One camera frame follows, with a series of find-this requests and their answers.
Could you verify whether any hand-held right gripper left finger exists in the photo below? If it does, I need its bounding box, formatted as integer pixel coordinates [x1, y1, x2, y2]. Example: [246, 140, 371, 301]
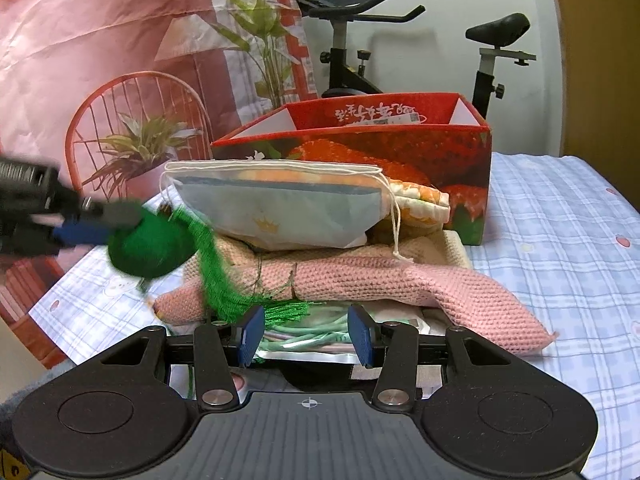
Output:
[100, 304, 266, 412]

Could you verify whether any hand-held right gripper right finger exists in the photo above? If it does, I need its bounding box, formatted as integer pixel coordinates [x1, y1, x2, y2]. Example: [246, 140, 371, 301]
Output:
[347, 304, 521, 412]

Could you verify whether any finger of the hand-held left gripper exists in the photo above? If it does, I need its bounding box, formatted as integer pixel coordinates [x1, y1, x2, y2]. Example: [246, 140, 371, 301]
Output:
[75, 195, 145, 228]
[50, 222, 115, 252]

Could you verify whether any green knitted hat with tassel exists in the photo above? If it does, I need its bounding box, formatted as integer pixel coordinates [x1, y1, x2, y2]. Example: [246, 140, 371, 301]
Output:
[107, 204, 313, 327]

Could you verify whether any pink knitted scarf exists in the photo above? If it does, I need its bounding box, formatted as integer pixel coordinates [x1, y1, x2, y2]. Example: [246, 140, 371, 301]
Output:
[152, 237, 558, 357]

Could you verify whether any red strawberry print box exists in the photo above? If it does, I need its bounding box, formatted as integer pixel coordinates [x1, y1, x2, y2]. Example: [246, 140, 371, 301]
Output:
[210, 92, 494, 247]

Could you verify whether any beige knitted cloth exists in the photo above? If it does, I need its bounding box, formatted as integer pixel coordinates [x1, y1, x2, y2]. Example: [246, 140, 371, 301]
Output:
[370, 220, 472, 269]

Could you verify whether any orange patterned cloth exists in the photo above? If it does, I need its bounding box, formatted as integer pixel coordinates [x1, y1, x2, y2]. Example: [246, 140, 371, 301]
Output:
[370, 175, 452, 227]

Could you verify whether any blue plaid bed sheet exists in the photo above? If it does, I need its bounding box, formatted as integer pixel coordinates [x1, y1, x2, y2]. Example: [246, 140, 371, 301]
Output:
[27, 152, 640, 480]

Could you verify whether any white packet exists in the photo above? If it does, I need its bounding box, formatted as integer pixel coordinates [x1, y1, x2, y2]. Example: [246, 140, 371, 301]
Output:
[350, 109, 427, 127]

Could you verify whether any black exercise bike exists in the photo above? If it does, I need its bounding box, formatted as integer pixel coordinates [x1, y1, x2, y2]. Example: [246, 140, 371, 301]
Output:
[295, 0, 539, 121]

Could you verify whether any wooden door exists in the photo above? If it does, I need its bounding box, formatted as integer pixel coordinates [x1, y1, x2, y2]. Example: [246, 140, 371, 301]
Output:
[547, 0, 640, 161]

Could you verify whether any packet of green cords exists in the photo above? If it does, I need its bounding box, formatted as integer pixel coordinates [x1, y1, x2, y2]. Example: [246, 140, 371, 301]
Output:
[255, 304, 432, 362]

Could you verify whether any pale blue drawstring bag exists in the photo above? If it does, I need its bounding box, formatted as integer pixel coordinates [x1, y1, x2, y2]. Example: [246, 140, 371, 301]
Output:
[160, 160, 416, 264]

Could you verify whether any pink room print wall poster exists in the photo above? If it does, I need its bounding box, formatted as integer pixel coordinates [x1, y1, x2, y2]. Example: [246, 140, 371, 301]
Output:
[0, 0, 322, 372]

